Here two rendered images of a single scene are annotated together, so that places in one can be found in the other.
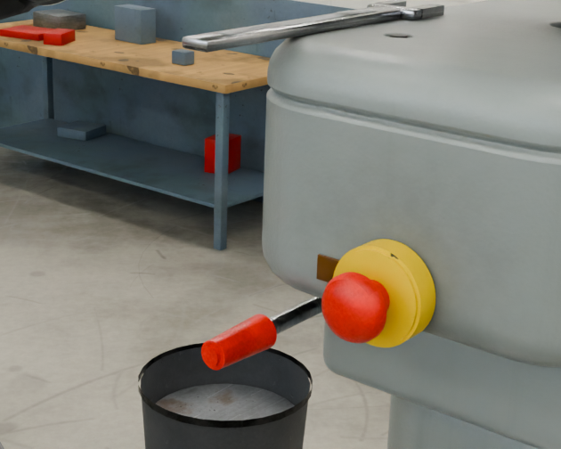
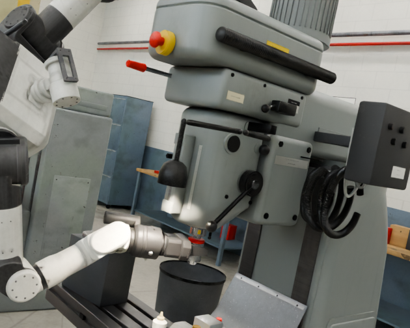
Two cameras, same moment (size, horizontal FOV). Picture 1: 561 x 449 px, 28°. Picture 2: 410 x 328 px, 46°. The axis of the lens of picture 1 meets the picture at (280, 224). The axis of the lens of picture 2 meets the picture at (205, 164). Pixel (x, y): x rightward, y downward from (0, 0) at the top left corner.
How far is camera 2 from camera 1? 0.84 m
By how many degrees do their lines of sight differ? 19
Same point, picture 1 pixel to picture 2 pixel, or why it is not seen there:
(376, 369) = (174, 93)
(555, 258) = (197, 26)
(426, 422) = (186, 114)
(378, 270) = (163, 34)
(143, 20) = not seen: hidden behind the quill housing
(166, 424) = (165, 278)
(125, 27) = not seen: hidden behind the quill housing
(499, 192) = (189, 13)
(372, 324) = (157, 40)
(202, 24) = not seen: hidden behind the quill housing
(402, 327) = (165, 46)
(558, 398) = (208, 87)
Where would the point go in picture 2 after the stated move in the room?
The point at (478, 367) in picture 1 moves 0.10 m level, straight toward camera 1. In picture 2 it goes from (194, 84) to (177, 77)
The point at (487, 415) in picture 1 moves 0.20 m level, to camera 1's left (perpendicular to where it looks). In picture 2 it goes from (194, 97) to (122, 84)
